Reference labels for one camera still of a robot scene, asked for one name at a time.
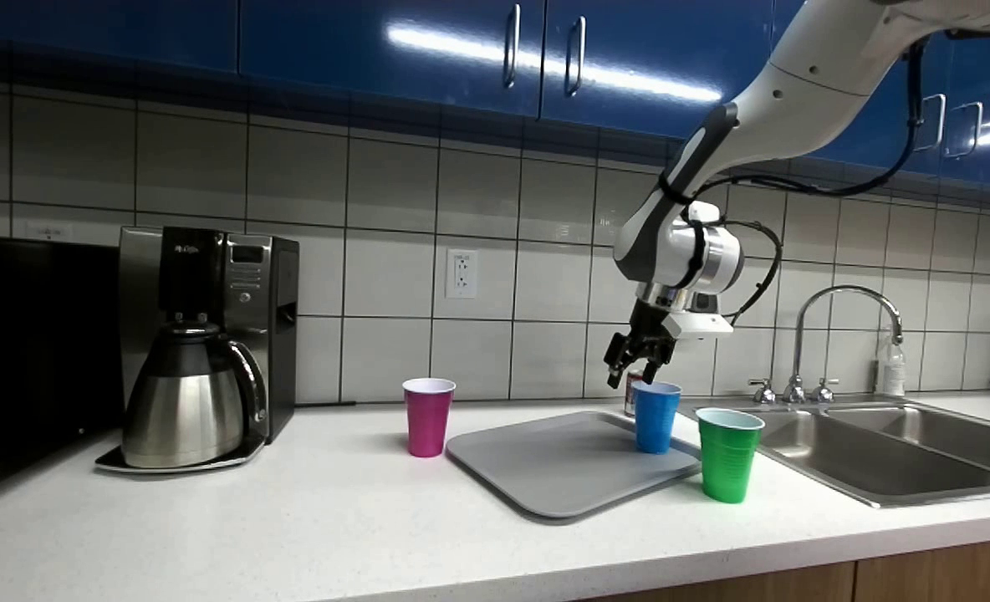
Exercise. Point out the wooden lower cabinet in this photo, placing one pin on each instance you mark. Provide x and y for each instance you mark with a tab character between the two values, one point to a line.
850	581

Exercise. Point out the pink plastic cup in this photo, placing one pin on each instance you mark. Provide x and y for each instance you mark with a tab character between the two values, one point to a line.
430	424

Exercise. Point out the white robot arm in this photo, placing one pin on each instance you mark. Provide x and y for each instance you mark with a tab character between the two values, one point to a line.
806	77

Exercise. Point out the blue plastic cup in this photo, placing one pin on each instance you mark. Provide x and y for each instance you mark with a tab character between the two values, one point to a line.
656	424

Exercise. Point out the chrome gooseneck faucet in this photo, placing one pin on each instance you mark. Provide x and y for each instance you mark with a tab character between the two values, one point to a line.
850	288

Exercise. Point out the black steel coffee maker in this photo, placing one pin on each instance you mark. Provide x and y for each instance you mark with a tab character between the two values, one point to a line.
262	323

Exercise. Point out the clear soap bottle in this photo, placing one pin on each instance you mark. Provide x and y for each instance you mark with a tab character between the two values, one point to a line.
889	369

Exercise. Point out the stainless steel coffee carafe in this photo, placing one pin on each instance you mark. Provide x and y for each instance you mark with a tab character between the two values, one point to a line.
190	405

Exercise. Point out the blue upper cabinet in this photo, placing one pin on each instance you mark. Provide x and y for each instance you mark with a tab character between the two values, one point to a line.
297	45

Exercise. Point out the white wall outlet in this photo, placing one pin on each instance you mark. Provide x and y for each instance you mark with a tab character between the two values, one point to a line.
462	272

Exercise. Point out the black microwave oven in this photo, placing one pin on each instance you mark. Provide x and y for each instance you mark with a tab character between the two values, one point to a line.
28	355

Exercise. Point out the stainless steel double sink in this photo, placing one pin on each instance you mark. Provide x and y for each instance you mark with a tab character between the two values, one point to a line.
909	455

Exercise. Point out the green plastic cup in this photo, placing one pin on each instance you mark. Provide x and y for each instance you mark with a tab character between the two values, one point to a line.
729	455

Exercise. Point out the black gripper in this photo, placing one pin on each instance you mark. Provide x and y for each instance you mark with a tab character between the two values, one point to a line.
649	325

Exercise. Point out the grey plastic tray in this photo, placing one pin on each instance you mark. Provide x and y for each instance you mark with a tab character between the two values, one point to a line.
564	463

